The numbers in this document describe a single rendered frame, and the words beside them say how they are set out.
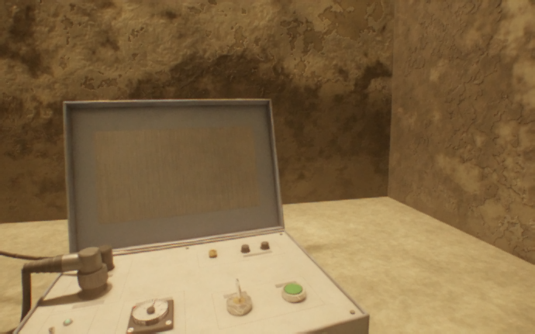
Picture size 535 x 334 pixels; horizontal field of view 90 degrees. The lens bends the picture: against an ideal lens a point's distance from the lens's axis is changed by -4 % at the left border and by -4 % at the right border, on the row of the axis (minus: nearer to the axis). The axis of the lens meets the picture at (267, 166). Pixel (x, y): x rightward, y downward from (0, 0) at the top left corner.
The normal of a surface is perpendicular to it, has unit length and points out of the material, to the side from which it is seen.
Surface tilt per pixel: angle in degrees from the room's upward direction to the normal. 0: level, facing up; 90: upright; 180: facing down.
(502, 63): 90
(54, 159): 90
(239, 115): 75
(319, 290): 0
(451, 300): 0
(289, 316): 0
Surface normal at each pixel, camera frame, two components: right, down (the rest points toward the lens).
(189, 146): 0.28, -0.11
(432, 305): -0.03, -0.99
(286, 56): 0.15, 0.16
